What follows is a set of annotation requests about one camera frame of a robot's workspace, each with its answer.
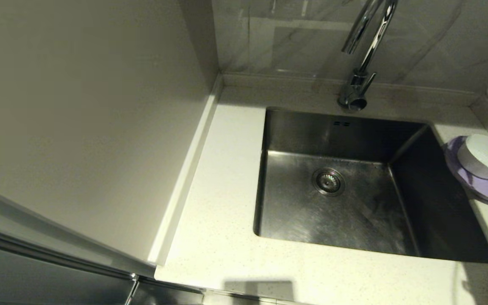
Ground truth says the chrome gooseneck faucet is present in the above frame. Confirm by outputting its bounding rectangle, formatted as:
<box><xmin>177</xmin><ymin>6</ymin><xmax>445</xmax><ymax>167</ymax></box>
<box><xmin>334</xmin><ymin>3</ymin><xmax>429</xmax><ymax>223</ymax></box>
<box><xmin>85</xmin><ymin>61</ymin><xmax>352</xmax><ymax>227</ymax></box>
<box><xmin>337</xmin><ymin>0</ymin><xmax>398</xmax><ymax>111</ymax></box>

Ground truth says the white plastic bowl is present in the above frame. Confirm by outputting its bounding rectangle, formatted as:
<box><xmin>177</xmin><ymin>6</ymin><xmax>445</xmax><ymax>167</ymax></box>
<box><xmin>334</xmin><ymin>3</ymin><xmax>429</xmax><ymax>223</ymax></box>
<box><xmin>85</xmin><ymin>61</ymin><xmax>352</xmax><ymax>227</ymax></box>
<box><xmin>457</xmin><ymin>134</ymin><xmax>488</xmax><ymax>180</ymax></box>

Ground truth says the stainless steel sink basin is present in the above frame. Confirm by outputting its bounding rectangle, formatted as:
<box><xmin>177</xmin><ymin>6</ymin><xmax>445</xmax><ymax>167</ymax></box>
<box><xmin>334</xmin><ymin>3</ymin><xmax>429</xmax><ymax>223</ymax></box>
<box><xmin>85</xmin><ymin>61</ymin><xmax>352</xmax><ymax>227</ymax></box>
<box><xmin>252</xmin><ymin>107</ymin><xmax>488</xmax><ymax>264</ymax></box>

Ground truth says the round metal drain strainer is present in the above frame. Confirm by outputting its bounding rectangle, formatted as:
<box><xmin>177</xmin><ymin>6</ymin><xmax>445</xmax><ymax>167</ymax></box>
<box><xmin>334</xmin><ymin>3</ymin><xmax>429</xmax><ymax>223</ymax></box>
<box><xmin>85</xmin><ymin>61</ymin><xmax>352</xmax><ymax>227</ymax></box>
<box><xmin>311</xmin><ymin>168</ymin><xmax>346</xmax><ymax>197</ymax></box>

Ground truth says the beige cabinet side panel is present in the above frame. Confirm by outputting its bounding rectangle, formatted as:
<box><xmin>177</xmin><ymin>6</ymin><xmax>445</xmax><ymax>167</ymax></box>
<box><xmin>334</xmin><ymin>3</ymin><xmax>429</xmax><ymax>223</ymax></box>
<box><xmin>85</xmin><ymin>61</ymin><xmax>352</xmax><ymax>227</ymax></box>
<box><xmin>0</xmin><ymin>0</ymin><xmax>223</xmax><ymax>266</ymax></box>

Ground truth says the stainless steel appliance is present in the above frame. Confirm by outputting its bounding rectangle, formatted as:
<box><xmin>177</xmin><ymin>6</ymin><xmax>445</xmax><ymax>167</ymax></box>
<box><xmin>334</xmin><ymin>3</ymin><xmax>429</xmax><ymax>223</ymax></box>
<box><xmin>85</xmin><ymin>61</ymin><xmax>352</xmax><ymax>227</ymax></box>
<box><xmin>0</xmin><ymin>175</ymin><xmax>204</xmax><ymax>305</ymax></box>

